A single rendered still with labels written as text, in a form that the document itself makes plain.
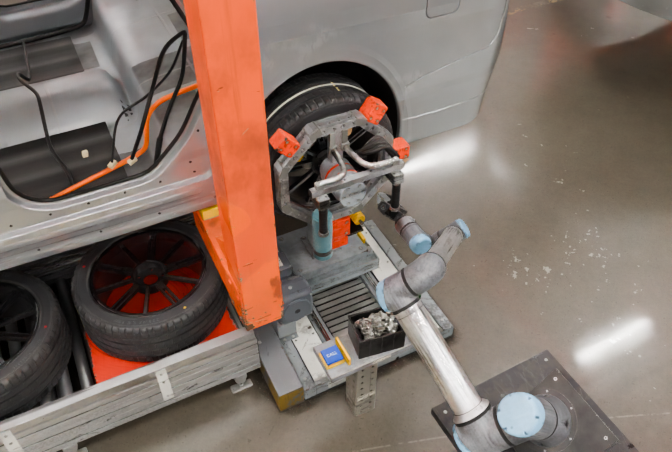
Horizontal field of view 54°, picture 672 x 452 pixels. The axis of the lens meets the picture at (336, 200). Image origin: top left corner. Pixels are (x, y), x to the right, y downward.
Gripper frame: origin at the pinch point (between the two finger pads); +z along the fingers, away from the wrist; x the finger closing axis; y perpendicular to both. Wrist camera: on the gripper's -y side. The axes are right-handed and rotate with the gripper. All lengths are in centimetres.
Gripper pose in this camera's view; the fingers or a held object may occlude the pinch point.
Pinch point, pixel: (378, 194)
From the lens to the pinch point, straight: 310.9
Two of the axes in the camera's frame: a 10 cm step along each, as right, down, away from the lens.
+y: 6.3, 3.0, 7.1
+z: -4.5, -6.1, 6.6
